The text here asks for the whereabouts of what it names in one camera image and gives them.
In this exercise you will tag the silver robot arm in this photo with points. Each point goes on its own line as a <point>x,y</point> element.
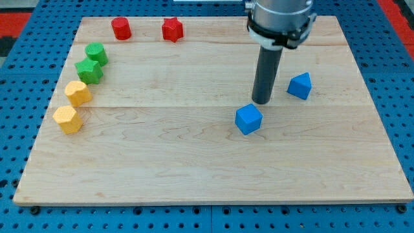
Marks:
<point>275,24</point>

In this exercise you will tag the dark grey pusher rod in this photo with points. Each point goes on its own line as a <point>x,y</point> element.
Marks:
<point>266,70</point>

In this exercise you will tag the red star block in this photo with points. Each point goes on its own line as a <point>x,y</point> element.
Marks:
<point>172,29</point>

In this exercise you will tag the yellow heart block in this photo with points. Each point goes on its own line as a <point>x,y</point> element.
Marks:
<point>77,93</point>

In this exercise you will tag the wooden board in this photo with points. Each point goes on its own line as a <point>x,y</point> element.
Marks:
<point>160,128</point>

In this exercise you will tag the yellow hexagon block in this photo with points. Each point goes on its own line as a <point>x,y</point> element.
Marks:
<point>68,119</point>

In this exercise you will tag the blue pentagon block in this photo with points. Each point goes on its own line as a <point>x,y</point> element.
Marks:
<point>300,86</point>

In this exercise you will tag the red cylinder block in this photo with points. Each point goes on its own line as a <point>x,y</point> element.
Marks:
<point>121,28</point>

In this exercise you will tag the green star block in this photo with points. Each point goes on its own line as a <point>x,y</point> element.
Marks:
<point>89,71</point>

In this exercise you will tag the green cylinder block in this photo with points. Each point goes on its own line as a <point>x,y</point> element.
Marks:
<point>96,51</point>

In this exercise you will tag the blue cube block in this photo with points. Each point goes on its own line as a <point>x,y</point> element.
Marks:
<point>248,119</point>

